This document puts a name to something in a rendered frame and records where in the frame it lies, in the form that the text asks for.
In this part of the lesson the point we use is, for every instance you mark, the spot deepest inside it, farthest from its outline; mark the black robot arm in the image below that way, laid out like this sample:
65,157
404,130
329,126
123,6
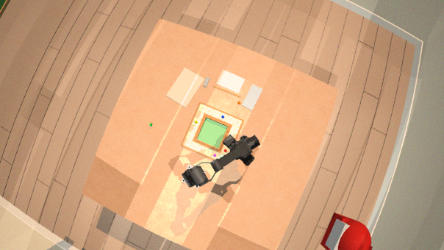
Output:
242,148

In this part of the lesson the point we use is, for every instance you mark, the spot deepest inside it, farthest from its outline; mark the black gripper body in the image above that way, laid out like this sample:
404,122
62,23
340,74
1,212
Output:
229,142

